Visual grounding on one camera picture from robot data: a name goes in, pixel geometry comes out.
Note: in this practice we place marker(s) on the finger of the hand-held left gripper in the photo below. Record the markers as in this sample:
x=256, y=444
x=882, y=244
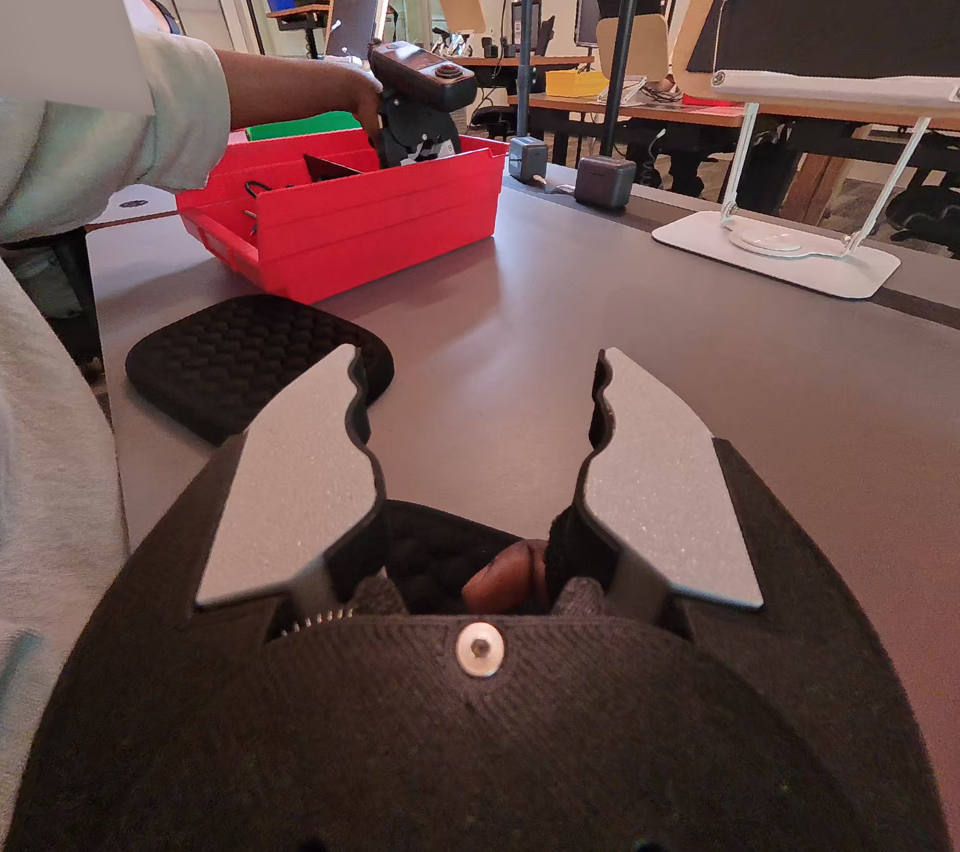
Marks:
x=433, y=151

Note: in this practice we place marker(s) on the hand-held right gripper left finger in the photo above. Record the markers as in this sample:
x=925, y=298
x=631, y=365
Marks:
x=292, y=492

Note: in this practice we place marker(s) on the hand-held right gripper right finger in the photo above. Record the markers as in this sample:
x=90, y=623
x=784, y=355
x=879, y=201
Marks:
x=667, y=499

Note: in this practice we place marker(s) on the red plastic bin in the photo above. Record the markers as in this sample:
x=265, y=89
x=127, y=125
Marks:
x=375, y=229
x=709, y=100

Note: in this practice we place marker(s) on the person's left forearm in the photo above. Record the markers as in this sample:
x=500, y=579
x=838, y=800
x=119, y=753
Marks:
x=112, y=147

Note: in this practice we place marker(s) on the person's left hand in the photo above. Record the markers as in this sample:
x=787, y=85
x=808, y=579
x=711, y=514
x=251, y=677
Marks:
x=352, y=93

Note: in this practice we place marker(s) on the person's right hand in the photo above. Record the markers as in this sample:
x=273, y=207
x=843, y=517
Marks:
x=504, y=578

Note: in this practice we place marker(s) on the dark grey charger block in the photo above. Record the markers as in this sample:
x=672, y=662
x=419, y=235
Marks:
x=529, y=158
x=604, y=183

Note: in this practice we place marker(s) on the black light stand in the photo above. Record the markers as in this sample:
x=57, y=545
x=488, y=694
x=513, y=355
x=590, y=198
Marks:
x=527, y=27

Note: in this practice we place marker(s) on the green plastic bin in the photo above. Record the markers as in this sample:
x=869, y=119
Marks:
x=300, y=126

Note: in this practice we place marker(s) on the yellow plastic bin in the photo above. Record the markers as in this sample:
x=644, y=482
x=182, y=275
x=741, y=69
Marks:
x=574, y=83

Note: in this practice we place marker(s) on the long wooden desk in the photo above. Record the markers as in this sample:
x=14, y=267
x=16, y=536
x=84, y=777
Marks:
x=675, y=113

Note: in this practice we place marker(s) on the person's torso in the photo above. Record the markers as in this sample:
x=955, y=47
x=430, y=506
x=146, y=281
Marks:
x=45, y=492

